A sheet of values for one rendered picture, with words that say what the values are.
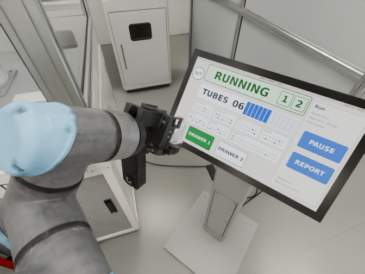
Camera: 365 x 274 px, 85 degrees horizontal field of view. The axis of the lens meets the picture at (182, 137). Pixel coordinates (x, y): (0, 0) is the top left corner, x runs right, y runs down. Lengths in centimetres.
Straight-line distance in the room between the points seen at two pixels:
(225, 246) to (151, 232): 51
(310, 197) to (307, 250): 112
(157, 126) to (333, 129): 43
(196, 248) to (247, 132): 103
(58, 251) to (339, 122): 59
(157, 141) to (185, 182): 134
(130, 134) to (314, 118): 46
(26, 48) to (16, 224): 40
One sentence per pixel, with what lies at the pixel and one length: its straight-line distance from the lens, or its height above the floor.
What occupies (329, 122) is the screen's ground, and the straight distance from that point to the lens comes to 61.
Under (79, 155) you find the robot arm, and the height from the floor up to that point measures 130.
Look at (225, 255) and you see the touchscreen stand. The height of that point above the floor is 4.
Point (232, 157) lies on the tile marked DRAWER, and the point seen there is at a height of 100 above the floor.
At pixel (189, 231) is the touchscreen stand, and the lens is 151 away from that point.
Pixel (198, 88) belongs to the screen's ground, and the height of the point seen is 111.
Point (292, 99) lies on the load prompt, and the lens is 60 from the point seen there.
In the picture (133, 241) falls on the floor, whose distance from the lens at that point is 156.
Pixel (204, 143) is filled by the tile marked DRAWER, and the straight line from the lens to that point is 64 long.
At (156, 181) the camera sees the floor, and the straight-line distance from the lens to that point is 172.
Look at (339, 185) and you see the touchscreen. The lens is 62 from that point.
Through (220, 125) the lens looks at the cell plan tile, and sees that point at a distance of 62.
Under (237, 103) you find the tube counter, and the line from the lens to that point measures 61.
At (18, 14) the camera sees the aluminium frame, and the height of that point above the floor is 135.
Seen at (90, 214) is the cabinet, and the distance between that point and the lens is 121.
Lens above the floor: 148
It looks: 47 degrees down
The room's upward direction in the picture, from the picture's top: straight up
